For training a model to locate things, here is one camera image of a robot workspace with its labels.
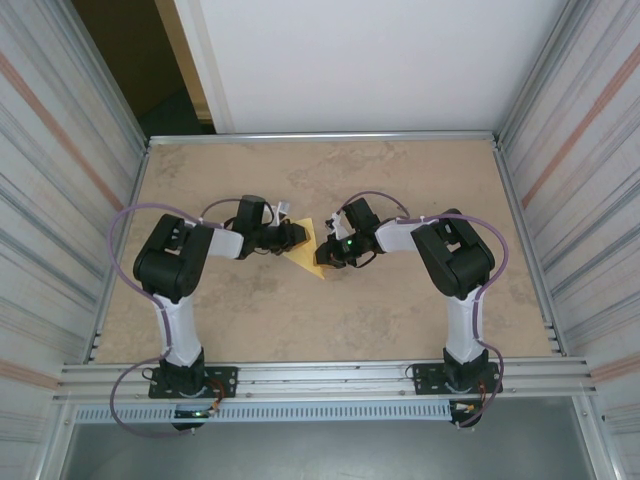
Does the yellow cloth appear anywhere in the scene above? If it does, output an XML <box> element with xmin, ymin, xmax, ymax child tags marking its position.
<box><xmin>284</xmin><ymin>216</ymin><xmax>329</xmax><ymax>280</ymax></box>

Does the grey metal shelf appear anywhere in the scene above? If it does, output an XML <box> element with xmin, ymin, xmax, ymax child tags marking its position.
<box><xmin>59</xmin><ymin>399</ymin><xmax>601</xmax><ymax>480</ymax></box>

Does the long aluminium table edge rail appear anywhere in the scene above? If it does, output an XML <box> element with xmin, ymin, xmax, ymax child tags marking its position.
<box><xmin>147</xmin><ymin>130</ymin><xmax>501</xmax><ymax>146</ymax></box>

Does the wide aluminium mounting rail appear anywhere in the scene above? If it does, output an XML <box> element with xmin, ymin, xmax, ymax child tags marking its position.
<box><xmin>58</xmin><ymin>355</ymin><xmax>599</xmax><ymax>404</ymax></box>

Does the aluminium side rail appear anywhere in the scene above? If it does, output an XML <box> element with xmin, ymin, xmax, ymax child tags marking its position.
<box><xmin>492</xmin><ymin>137</ymin><xmax>569</xmax><ymax>357</ymax></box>
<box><xmin>89</xmin><ymin>142</ymin><xmax>151</xmax><ymax>364</ymax></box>

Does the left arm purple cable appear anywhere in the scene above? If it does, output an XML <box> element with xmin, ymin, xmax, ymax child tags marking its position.
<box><xmin>108</xmin><ymin>198</ymin><xmax>241</xmax><ymax>439</ymax></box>

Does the grey slotted cable duct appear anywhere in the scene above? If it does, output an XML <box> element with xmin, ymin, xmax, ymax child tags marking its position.
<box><xmin>74</xmin><ymin>402</ymin><xmax>454</xmax><ymax>424</ymax></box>

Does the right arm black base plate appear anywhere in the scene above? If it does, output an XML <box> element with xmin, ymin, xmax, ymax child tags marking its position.
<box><xmin>409</xmin><ymin>360</ymin><xmax>501</xmax><ymax>397</ymax></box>

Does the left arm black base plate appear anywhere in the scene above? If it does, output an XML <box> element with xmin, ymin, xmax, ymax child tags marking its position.
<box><xmin>148</xmin><ymin>365</ymin><xmax>239</xmax><ymax>400</ymax></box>

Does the white door frame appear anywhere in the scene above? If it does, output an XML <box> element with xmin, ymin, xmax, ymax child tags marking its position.
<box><xmin>172</xmin><ymin>0</ymin><xmax>236</xmax><ymax>135</ymax></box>

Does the ribbed translucent enclosure panel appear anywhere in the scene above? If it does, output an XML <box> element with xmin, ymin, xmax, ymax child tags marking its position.
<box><xmin>0</xmin><ymin>0</ymin><xmax>149</xmax><ymax>441</ymax></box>
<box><xmin>499</xmin><ymin>0</ymin><xmax>640</xmax><ymax>441</ymax></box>

